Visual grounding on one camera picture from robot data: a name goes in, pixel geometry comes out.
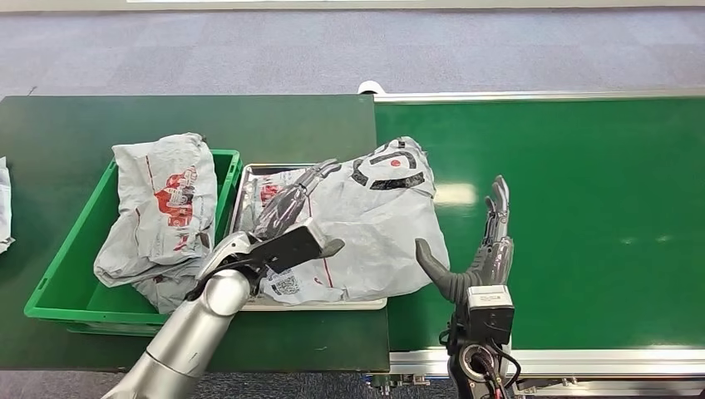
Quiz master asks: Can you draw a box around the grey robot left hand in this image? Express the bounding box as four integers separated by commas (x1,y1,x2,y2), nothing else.
248,160,346,275

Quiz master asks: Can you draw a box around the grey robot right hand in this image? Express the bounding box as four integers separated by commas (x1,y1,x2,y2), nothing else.
415,175,515,305

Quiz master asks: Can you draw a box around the grey package with black print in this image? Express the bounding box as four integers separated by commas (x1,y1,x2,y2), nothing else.
236,136,451,308

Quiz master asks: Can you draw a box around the green conveyor belt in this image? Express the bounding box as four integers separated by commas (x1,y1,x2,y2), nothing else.
374,97,705,352

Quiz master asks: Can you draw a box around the grey package with red print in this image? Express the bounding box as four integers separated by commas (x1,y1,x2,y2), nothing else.
93,131,219,316

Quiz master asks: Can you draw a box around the grey package partly seen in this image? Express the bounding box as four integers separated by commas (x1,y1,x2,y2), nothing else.
0,156,16,255

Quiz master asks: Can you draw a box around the white scale with steel tray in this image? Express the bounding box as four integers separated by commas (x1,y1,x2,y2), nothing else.
228,162,387,313

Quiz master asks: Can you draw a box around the green plastic bin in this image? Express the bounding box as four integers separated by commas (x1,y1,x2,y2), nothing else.
24,148,244,337

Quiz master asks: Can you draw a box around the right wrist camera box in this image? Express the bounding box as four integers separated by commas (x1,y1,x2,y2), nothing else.
465,283,516,347

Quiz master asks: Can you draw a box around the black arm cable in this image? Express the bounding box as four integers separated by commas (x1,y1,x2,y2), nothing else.
487,343,523,399

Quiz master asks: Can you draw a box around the aluminium conveyor frame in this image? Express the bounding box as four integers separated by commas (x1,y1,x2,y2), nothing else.
366,87,705,399

